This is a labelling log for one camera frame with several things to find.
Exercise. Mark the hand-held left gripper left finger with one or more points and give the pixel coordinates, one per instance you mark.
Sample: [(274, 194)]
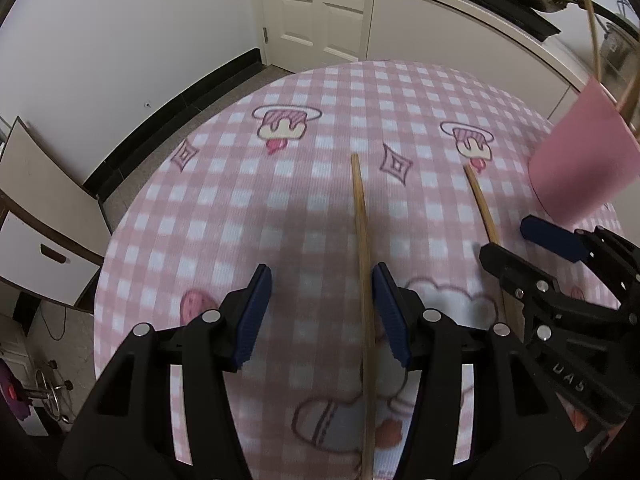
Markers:
[(252, 317)]

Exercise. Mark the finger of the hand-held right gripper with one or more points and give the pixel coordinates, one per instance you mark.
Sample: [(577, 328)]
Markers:
[(510, 270), (550, 237)]

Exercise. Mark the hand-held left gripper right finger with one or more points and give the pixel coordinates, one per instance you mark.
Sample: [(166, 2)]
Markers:
[(392, 317)]

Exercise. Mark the bamboo chopstick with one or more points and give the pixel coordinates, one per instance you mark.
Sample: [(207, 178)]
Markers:
[(630, 94), (482, 205), (361, 220)]

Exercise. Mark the pink paper cup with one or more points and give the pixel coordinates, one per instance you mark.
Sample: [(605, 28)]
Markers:
[(580, 160)]

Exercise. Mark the chopsticks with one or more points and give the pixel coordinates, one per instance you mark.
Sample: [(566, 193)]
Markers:
[(590, 15)]

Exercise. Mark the pink checkered tablecloth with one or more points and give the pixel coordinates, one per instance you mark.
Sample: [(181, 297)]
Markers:
[(250, 185)]

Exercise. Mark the steel pot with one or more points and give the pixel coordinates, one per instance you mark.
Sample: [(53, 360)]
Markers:
[(620, 45)]

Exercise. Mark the chrome stool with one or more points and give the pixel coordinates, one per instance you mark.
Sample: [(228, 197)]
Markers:
[(50, 392)]

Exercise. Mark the black stove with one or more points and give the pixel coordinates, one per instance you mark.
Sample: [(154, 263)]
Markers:
[(500, 7)]

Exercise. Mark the white drawer cabinet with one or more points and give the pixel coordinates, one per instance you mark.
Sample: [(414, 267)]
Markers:
[(50, 195)]

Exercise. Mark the purple object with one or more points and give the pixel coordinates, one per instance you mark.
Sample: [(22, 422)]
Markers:
[(15, 395)]

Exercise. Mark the door hinge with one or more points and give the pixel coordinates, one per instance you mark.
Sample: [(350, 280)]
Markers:
[(265, 35)]

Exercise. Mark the white door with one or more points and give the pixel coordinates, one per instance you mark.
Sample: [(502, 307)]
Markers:
[(310, 10)]

